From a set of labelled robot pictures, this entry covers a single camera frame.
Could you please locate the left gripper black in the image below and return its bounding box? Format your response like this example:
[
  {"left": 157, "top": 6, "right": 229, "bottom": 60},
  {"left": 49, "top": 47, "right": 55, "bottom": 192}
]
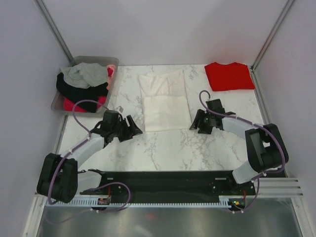
[{"left": 112, "top": 115, "right": 142, "bottom": 143}]

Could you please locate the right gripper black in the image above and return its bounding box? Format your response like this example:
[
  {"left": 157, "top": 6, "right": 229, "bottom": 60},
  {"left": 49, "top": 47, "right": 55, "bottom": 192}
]
[{"left": 189, "top": 109, "right": 214, "bottom": 135}]

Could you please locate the white printed t-shirt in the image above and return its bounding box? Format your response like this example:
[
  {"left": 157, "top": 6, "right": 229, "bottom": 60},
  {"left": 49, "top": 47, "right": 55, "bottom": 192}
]
[{"left": 138, "top": 70, "right": 192, "bottom": 132}]

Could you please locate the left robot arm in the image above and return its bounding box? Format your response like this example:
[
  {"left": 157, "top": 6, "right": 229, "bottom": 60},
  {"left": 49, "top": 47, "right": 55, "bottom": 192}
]
[{"left": 37, "top": 110, "right": 143, "bottom": 205}]

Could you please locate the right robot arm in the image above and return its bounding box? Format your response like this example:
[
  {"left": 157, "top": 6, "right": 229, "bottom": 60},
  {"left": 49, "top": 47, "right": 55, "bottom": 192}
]
[{"left": 190, "top": 99, "right": 289, "bottom": 195}]

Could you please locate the pink t-shirt in bin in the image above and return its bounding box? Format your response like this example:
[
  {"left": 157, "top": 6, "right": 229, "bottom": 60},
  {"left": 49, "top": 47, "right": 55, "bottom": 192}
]
[{"left": 106, "top": 64, "right": 117, "bottom": 91}]

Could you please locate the folded red t-shirt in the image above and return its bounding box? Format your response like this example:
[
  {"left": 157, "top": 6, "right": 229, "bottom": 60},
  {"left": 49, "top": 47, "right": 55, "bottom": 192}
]
[{"left": 204, "top": 62, "right": 255, "bottom": 92}]

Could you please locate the magenta t-shirt in bin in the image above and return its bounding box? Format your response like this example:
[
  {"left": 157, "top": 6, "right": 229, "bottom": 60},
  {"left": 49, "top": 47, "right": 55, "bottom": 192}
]
[{"left": 63, "top": 96, "right": 107, "bottom": 114}]

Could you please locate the black t-shirt in bin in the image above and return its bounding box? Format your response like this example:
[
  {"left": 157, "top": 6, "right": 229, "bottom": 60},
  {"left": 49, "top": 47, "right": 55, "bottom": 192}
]
[{"left": 56, "top": 73, "right": 109, "bottom": 111}]

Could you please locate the grey t-shirt in bin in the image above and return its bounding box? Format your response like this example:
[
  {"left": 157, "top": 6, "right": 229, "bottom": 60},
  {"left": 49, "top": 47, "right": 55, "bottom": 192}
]
[{"left": 60, "top": 63, "right": 109, "bottom": 89}]

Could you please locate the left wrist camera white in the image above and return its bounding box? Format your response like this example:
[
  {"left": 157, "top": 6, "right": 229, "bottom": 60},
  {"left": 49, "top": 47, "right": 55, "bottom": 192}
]
[{"left": 116, "top": 106, "right": 124, "bottom": 113}]

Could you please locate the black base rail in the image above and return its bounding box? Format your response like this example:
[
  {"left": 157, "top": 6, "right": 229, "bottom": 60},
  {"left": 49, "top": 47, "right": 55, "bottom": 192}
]
[{"left": 81, "top": 169, "right": 255, "bottom": 202}]

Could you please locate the white slotted cable duct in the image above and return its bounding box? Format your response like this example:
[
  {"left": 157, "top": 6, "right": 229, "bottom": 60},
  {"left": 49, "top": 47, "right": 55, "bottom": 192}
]
[{"left": 45, "top": 195, "right": 232, "bottom": 208}]

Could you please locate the aluminium front frame rail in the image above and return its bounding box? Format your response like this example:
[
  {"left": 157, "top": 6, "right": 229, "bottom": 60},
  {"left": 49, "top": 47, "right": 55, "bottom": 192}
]
[{"left": 256, "top": 178, "right": 315, "bottom": 237}]

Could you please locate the left aluminium corner post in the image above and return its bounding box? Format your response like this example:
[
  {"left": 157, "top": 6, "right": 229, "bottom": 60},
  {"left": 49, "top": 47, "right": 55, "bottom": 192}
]
[{"left": 34, "top": 0, "right": 74, "bottom": 64}]

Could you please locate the aluminium corner post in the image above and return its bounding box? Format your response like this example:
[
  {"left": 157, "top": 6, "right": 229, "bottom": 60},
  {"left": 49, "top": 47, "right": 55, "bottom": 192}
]
[
  {"left": 250, "top": 0, "right": 296, "bottom": 73},
  {"left": 34, "top": 0, "right": 74, "bottom": 64}
]

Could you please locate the right aluminium corner post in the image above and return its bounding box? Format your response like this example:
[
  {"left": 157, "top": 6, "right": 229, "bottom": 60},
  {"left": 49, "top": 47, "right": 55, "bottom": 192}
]
[{"left": 250, "top": 0, "right": 296, "bottom": 73}]

